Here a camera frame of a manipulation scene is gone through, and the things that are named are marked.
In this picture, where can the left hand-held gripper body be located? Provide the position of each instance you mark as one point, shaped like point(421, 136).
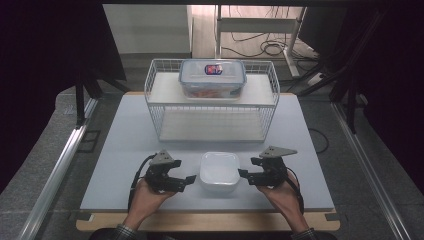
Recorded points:
point(160, 176)

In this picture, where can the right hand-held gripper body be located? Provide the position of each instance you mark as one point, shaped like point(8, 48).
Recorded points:
point(271, 170)

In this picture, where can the white square bowl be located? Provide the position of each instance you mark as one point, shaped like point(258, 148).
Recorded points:
point(220, 171)

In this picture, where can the clear food container blue lid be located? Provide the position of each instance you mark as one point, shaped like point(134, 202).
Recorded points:
point(213, 80)

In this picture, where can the person's left hand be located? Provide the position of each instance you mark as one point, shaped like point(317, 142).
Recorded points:
point(148, 198)

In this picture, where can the person's right hand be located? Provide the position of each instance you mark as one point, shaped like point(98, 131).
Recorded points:
point(281, 196)

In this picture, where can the black metal stand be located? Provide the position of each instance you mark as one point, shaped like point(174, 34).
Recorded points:
point(80, 103)
point(350, 106)

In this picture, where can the white power strip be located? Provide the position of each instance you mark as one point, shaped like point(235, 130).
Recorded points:
point(316, 78)

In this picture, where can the white cabinet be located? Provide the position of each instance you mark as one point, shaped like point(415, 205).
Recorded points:
point(146, 28)

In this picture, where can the black curtain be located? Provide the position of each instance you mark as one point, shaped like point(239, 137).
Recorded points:
point(393, 83)
point(40, 66)

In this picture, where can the black square floor frame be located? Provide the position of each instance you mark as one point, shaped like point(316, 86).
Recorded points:
point(80, 141)

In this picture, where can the aluminium rail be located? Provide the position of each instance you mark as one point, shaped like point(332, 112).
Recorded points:
point(56, 170)
point(370, 170)

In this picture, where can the white desk frame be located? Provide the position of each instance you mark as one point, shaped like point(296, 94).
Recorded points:
point(256, 25)

